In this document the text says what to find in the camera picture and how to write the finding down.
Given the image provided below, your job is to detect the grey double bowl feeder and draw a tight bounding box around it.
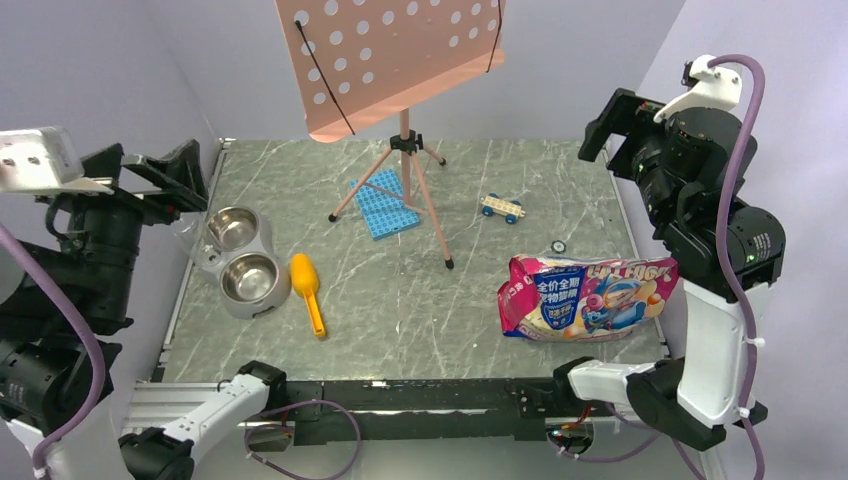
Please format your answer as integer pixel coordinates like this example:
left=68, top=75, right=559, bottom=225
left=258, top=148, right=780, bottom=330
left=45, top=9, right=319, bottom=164
left=193, top=205, right=292, bottom=320

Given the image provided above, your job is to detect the pink pet food bag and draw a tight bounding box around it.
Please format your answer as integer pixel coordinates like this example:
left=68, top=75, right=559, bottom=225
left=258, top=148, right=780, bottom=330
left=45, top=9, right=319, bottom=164
left=497, top=255, right=679, bottom=342

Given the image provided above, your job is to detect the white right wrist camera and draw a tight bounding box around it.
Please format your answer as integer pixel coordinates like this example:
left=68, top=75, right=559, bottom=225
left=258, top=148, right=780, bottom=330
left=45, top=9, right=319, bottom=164
left=653, top=55, right=742, bottom=124

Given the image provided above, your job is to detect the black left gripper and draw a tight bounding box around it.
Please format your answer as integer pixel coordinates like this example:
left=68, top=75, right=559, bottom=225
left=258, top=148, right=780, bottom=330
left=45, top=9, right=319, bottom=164
left=58, top=136, right=208, bottom=322

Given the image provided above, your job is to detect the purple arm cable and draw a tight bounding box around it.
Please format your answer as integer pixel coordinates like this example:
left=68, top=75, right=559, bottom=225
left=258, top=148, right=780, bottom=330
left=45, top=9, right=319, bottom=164
left=549, top=54, right=768, bottom=480
left=0, top=225, right=362, bottom=480

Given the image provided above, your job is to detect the pink music stand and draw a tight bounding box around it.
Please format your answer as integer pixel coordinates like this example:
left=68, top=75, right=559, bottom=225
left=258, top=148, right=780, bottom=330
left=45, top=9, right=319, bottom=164
left=275, top=0, right=506, bottom=268

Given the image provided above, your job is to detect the clear water bottle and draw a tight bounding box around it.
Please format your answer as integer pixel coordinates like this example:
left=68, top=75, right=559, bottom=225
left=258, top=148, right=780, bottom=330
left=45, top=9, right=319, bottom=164
left=172, top=220, right=197, bottom=250

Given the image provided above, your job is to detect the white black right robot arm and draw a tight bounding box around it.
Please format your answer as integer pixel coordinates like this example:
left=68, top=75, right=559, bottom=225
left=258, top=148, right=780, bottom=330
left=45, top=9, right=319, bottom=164
left=551, top=88, right=786, bottom=451

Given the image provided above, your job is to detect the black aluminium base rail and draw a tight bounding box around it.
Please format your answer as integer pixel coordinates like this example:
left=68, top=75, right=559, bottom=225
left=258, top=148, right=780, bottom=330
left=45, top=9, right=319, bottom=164
left=125, top=377, right=664, bottom=446

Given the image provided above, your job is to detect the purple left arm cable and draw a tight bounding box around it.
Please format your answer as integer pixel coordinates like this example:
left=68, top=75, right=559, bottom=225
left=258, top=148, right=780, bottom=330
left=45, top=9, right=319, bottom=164
left=0, top=225, right=362, bottom=480

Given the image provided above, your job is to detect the toy block car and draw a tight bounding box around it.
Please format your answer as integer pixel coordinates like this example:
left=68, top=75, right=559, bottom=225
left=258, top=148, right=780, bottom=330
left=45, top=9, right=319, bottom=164
left=480, top=193, right=526, bottom=225

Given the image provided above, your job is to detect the yellow plastic scoop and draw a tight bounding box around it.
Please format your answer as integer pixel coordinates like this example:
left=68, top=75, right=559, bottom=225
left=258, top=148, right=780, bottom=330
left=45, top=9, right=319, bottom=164
left=290, top=253, right=327, bottom=338

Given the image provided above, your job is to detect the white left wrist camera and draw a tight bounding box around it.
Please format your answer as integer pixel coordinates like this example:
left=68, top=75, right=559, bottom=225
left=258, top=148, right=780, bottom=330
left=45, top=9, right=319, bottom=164
left=1, top=126, right=84, bottom=194

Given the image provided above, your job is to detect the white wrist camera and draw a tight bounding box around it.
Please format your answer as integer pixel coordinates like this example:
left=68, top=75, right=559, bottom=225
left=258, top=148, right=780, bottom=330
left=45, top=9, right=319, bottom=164
left=653, top=55, right=742, bottom=124
left=1, top=126, right=84, bottom=194

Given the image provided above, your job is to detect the black white poker chip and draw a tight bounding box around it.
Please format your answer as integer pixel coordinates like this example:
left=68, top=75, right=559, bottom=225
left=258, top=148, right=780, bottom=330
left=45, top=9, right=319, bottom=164
left=551, top=240, right=567, bottom=254

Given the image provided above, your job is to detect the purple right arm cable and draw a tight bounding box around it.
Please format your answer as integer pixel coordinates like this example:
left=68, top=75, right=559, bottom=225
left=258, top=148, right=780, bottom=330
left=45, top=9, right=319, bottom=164
left=549, top=54, right=768, bottom=480

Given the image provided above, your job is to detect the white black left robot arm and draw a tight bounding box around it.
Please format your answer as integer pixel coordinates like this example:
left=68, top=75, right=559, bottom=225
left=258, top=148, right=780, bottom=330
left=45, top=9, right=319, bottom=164
left=1, top=128, right=288, bottom=479

